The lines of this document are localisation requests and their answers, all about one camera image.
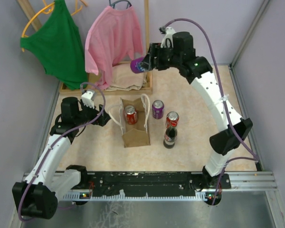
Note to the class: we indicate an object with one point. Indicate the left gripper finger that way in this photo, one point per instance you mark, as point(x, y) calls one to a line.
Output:
point(102, 109)
point(103, 119)

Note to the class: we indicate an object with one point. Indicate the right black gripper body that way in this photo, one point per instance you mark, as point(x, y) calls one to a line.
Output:
point(165, 58)

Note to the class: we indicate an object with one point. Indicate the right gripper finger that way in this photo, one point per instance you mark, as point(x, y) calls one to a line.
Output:
point(152, 52)
point(144, 66)

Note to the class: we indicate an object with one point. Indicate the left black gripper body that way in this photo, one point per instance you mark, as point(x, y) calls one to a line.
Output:
point(87, 114)

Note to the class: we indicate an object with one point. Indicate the purple soda can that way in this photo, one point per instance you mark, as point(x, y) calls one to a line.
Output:
point(157, 109)
point(133, 65)

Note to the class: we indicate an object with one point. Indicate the red cola can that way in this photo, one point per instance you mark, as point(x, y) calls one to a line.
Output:
point(172, 119)
point(130, 114)

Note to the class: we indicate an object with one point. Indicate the brown burlap canvas bag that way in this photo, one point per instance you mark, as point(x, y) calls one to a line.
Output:
point(137, 134)

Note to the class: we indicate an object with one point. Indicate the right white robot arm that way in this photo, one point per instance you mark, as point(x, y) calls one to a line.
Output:
point(176, 50)

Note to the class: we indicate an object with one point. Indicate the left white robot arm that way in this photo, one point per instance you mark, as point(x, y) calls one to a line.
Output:
point(38, 195)

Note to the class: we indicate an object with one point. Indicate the cream folded cloth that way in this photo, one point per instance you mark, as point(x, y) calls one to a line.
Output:
point(125, 80)

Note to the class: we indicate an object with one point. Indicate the pink t-shirt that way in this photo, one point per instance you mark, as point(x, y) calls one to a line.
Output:
point(114, 35)

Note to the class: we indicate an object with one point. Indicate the grey clothes hanger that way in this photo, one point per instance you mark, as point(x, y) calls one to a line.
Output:
point(120, 4)

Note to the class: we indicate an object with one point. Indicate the red cola can front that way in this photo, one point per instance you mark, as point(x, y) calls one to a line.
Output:
point(172, 119)

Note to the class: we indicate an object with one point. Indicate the dark cola bottle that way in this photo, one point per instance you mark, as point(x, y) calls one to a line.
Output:
point(170, 137)

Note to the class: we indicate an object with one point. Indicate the green tank top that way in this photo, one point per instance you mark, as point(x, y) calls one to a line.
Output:
point(58, 47)

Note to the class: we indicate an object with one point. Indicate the yellow clothes hanger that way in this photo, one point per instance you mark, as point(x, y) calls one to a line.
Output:
point(42, 16)

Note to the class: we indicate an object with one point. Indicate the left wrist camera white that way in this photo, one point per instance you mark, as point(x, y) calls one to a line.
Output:
point(88, 97)

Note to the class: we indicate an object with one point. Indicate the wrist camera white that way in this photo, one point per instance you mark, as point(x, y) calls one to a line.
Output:
point(167, 41)
point(88, 97)

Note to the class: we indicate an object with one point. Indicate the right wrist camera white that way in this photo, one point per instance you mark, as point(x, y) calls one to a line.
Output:
point(167, 41)

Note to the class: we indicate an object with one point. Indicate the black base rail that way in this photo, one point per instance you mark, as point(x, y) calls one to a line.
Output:
point(151, 184)

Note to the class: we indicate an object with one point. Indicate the wooden clothes rack frame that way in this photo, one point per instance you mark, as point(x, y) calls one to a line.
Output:
point(63, 90)

